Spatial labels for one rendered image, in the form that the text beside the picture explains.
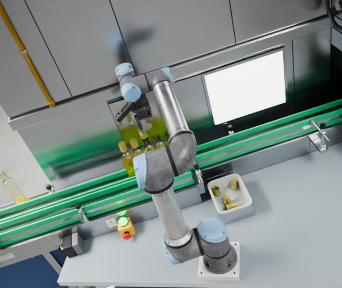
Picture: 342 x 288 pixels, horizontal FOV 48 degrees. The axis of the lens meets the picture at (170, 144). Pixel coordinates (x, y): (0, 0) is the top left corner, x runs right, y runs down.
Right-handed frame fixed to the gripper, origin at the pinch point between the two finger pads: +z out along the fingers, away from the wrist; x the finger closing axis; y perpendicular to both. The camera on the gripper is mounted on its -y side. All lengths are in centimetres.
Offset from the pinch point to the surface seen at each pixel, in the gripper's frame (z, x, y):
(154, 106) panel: -3.8, 11.9, 9.3
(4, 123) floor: 119, 271, -175
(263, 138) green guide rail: 25, -4, 57
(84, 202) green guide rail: 27.0, -6.2, -40.1
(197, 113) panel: 8.8, 11.9, 29.4
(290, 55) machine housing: -5, 15, 82
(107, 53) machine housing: -36.4, 14.9, -3.5
